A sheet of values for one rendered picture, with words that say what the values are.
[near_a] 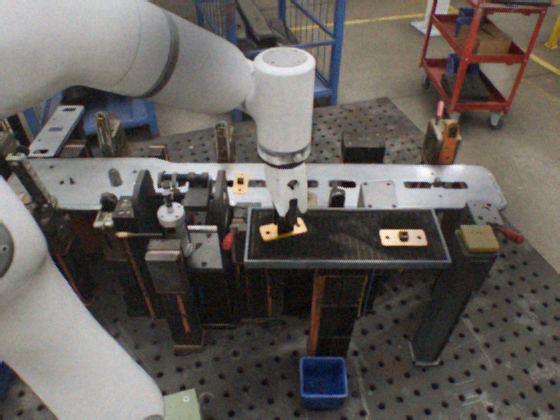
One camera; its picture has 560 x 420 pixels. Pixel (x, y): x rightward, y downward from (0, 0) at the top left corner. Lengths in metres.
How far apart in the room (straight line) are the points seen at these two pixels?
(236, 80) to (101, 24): 0.17
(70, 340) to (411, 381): 0.89
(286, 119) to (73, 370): 0.41
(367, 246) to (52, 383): 0.55
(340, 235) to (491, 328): 0.67
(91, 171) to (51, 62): 0.97
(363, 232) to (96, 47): 0.60
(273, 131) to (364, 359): 0.74
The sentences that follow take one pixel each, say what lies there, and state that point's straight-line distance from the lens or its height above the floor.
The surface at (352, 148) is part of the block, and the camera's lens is 1.27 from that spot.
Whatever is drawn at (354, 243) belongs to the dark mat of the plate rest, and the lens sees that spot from 0.81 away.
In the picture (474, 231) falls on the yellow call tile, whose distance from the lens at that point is 0.90.
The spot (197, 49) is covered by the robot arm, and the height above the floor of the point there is 1.58.
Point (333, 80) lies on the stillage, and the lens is 3.27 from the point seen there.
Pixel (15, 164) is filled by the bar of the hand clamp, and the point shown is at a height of 1.20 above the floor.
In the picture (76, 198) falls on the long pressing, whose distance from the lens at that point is 1.25.
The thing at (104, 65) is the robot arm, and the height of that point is 1.61.
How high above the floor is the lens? 1.76
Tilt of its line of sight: 44 degrees down
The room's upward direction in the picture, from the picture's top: straight up
